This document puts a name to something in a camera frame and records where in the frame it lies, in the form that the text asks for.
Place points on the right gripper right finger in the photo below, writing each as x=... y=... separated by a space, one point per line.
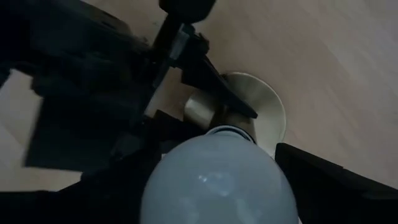
x=329 y=196

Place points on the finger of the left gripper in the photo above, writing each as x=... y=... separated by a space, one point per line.
x=214 y=90
x=174 y=130

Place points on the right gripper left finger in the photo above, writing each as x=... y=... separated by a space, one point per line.
x=118 y=193

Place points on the brass lamp socket base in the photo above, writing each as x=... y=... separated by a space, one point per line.
x=264 y=102

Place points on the white lightbulb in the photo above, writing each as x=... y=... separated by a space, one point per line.
x=217 y=180

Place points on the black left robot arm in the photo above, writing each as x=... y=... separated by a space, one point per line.
x=12 y=31

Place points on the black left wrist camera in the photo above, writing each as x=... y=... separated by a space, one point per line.
x=87 y=133

